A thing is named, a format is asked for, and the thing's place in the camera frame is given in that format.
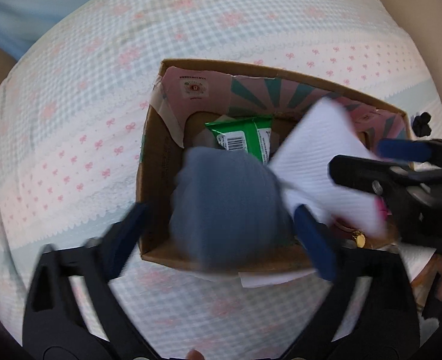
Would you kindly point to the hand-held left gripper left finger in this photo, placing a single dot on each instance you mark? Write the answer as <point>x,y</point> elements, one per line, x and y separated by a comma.
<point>125,243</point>

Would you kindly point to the green wipes packet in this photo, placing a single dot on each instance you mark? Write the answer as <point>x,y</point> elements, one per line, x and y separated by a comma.
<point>239,137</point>

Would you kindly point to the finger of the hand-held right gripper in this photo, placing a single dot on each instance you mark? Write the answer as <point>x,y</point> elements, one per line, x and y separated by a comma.
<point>359,170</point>
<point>404,149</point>

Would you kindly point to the person's left hand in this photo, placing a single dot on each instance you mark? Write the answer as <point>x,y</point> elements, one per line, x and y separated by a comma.
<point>195,355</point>

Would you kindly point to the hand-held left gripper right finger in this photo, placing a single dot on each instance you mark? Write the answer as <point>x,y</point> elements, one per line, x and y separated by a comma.
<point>316,240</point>

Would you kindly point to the light blue cloth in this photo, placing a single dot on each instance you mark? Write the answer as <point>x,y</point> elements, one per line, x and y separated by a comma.
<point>15,22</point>

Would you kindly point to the pink soft item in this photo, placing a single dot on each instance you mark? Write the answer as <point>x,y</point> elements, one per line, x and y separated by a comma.
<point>381,207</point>

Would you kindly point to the dark navy sock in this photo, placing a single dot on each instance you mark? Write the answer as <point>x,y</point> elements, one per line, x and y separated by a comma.
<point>422,123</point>

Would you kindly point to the grey sock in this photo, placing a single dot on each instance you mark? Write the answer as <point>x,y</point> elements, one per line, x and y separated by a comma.
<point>228,210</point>

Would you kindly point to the cardboard box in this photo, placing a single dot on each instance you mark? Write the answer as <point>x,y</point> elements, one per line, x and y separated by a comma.
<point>157,180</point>

